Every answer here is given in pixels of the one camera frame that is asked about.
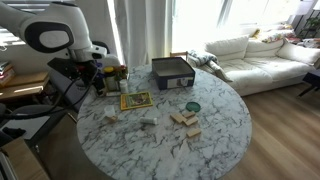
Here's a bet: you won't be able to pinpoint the wooden chair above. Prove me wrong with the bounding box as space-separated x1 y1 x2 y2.
169 51 190 61

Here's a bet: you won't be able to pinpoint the clear plastic storage bin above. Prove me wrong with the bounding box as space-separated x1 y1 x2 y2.
99 64 130 98

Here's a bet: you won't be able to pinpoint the green round lid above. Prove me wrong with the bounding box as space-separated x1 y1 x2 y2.
185 101 202 113

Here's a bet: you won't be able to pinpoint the white-capped small bottle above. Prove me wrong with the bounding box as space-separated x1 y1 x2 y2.
119 79 130 95

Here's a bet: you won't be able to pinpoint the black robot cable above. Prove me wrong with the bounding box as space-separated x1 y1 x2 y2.
0 66 98 122

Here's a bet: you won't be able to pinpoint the red-capped sauce bottle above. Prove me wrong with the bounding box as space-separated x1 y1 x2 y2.
120 64 129 81

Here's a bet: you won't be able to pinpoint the wooden desk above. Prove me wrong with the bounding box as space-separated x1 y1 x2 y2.
0 71 52 102

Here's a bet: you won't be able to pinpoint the white notepad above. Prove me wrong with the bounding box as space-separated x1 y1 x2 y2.
1 113 51 141

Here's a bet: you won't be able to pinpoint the jar with yellow lid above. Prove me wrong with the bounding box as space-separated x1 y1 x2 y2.
103 66 119 92

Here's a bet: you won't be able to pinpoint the grey white throw blanket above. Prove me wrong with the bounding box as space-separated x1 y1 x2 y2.
187 49 220 68

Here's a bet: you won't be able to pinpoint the black coffee table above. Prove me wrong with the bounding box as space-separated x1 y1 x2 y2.
298 71 320 98

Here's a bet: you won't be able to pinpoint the grey office chair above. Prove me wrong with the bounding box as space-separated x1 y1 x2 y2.
0 104 70 149

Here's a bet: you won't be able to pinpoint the white window blinds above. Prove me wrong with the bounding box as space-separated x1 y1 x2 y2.
0 28 26 47

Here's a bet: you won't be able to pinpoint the green house plant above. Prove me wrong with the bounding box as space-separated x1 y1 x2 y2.
299 15 320 38

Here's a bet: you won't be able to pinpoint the white curtain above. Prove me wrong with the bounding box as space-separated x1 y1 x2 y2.
107 0 175 68

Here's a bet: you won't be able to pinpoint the dark blue open box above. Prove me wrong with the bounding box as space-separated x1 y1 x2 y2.
151 56 197 91

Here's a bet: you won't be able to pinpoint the patterned cushion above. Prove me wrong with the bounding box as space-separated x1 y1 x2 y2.
255 28 297 44

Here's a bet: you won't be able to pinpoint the stack of books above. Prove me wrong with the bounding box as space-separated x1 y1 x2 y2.
0 61 17 87

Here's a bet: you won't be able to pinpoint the small white tube bottle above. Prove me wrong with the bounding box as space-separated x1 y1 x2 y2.
139 116 159 127

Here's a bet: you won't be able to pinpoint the white sofa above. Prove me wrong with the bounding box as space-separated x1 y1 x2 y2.
188 29 320 98

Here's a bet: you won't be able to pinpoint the white lamp shade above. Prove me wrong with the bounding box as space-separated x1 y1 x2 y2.
289 0 315 17

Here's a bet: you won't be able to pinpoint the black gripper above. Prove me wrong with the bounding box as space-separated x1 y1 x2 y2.
77 60 107 98

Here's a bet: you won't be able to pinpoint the dark padded chair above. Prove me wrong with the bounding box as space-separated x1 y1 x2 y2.
49 40 112 112

